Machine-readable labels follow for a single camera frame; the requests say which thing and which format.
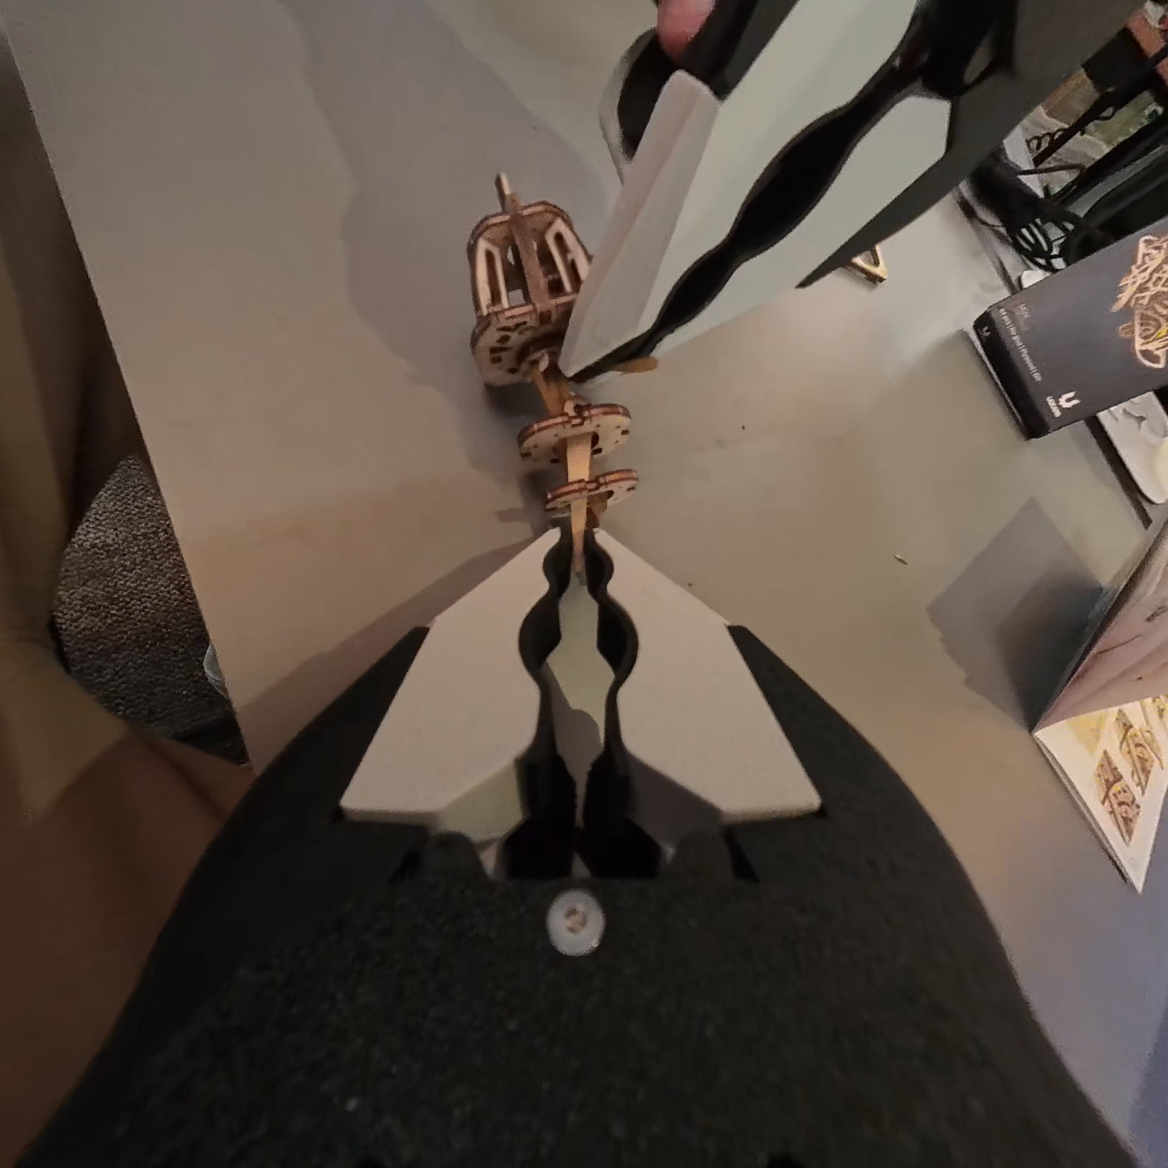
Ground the white stand base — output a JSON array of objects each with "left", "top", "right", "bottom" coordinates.
[{"left": 1095, "top": 392, "right": 1168, "bottom": 505}]

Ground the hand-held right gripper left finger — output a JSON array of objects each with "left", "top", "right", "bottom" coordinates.
[{"left": 340, "top": 527, "right": 586, "bottom": 879}]

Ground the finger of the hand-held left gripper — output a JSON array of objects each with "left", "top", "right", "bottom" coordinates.
[
  {"left": 557, "top": 0, "right": 925, "bottom": 380},
  {"left": 637, "top": 86, "right": 953, "bottom": 359}
]

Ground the black cardboard box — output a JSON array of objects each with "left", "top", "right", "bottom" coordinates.
[{"left": 972, "top": 218, "right": 1168, "bottom": 442}]

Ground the person's left hand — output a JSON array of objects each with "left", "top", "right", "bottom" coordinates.
[{"left": 657, "top": 0, "right": 725, "bottom": 58}]

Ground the wooden gear model assembly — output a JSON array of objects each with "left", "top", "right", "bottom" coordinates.
[{"left": 468, "top": 174, "right": 661, "bottom": 578}]

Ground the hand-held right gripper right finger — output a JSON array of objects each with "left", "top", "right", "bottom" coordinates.
[{"left": 583, "top": 527, "right": 824, "bottom": 879}]

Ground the black cable bundle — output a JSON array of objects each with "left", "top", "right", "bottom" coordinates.
[{"left": 965, "top": 100, "right": 1168, "bottom": 275}]

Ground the white instruction booklet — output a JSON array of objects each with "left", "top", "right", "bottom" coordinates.
[{"left": 1034, "top": 520, "right": 1168, "bottom": 894}]

